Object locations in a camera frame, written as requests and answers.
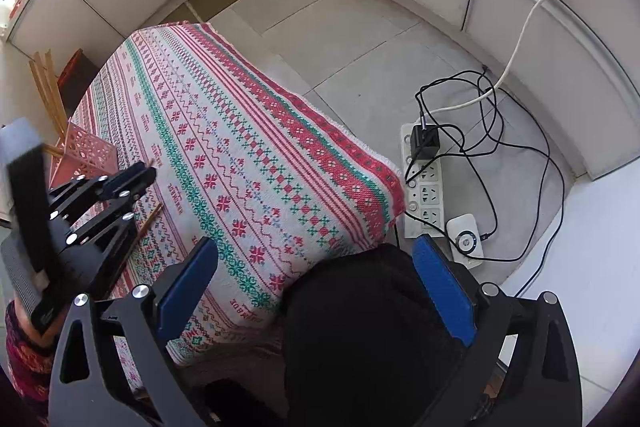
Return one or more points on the pink plastic basket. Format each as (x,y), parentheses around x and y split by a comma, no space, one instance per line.
(87,152)

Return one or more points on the black charger plug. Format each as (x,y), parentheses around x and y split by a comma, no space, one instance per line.
(425,144)

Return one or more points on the dark trash bin red liner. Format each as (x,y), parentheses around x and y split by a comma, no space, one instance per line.
(75,69)

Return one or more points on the white power bank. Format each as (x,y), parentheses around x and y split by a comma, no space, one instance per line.
(462,227)

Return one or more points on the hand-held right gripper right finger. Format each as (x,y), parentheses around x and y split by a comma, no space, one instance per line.
(445,292)

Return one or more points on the person's black pants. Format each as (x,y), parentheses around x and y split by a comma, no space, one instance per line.
(360,332)

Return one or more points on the single wooden chopstick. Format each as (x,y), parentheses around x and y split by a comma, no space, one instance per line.
(148,164)
(150,219)

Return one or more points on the white power strip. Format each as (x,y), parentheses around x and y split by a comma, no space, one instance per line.
(430,194)

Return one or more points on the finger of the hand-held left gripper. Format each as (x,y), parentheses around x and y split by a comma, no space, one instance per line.
(135,178)
(117,214)

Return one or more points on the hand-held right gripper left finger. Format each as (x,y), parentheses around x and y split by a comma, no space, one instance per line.
(190,292)

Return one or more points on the red green patterned tablecloth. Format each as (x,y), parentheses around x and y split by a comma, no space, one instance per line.
(250,147)

